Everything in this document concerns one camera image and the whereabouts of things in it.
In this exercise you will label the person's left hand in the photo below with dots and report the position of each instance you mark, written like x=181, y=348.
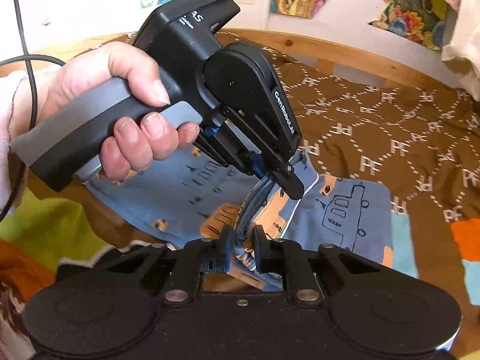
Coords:
x=97, y=67

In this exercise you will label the person's left forearm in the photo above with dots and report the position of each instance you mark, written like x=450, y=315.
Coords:
x=9, y=120

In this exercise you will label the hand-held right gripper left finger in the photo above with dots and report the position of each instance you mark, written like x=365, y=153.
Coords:
x=225, y=249

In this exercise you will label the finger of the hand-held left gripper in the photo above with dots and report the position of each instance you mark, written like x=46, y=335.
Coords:
x=240, y=161
x=292, y=187

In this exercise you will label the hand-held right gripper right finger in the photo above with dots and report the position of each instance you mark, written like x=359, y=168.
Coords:
x=262, y=257

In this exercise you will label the colourful patchwork bedsheet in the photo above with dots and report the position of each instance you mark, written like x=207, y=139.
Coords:
x=56, y=225

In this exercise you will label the blue pants with orange print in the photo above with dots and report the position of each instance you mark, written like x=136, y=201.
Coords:
x=337, y=228

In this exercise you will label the colourful landscape poster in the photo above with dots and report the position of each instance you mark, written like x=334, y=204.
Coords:
x=412, y=11

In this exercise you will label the brown printed blanket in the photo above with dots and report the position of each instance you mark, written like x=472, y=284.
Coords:
x=375, y=120

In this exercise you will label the cream cloth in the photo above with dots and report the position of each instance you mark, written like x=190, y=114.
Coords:
x=461, y=45

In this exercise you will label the wooden bed frame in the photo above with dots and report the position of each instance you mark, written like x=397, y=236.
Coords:
x=287, y=43

